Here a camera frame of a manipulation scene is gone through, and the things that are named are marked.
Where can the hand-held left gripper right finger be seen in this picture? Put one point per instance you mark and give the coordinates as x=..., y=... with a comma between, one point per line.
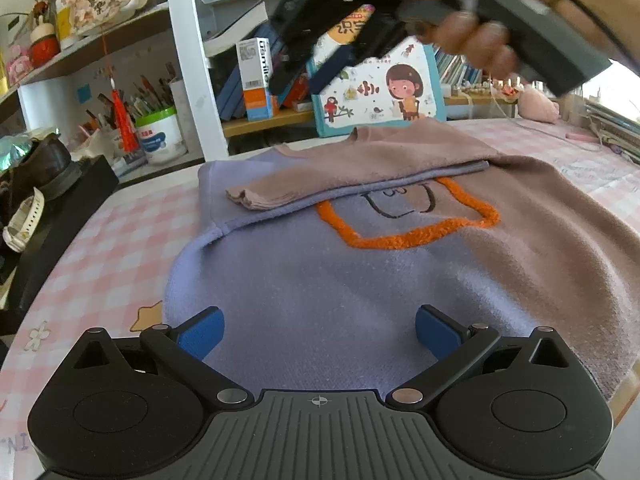
x=437, y=332

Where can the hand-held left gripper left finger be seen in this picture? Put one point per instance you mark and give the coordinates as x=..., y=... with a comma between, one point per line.
x=200, y=332

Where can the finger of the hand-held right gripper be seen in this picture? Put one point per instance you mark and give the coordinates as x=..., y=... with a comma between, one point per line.
x=377, y=35
x=305, y=10

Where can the purple and pink sweater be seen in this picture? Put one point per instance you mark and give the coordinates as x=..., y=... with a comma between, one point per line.
x=310, y=280

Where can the pink plush toy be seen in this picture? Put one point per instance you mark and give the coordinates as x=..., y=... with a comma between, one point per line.
x=537, y=106

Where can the teal children's picture book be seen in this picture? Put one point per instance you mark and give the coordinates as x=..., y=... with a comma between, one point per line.
x=400, y=95

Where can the beige box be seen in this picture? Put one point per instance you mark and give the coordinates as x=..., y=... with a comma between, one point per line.
x=572, y=110

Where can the row of leaning books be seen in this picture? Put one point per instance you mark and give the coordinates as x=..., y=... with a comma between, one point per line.
x=450, y=67

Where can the white orange toothpaste box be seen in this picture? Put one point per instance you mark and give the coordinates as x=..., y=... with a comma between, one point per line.
x=255, y=75

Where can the pink pen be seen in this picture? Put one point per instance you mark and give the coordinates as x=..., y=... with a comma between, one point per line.
x=582, y=136

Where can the stack of flat books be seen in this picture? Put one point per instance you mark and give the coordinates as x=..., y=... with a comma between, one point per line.
x=615, y=125

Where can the wooden bookshelf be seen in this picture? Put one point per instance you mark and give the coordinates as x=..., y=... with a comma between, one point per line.
x=190, y=60

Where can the bunch of pens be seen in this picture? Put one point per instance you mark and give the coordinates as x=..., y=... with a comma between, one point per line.
x=145, y=100

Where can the white pen holder cup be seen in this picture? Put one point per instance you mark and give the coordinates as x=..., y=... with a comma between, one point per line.
x=160, y=140

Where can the white wristwatch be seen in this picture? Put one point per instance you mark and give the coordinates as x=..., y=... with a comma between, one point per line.
x=22, y=220

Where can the red tassel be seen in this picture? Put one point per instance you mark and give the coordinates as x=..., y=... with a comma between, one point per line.
x=125, y=125

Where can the brown leather shoe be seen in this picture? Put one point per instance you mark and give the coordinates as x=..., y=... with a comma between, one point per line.
x=45, y=160

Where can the red jar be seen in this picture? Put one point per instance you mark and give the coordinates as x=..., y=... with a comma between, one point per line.
x=45, y=47

